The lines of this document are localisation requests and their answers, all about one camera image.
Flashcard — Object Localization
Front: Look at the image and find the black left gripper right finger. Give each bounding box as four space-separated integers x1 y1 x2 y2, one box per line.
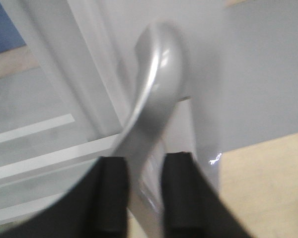
161 152 250 238

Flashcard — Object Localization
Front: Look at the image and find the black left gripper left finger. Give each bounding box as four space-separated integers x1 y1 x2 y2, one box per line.
0 157 128 238

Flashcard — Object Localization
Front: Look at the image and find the silver door handle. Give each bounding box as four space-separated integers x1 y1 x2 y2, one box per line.
111 22 187 238

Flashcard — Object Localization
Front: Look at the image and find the sliding glass door panel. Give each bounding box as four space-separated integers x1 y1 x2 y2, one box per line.
0 0 197 229

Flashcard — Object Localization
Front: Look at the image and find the blue wall panel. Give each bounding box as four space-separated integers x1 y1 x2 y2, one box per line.
0 3 26 53

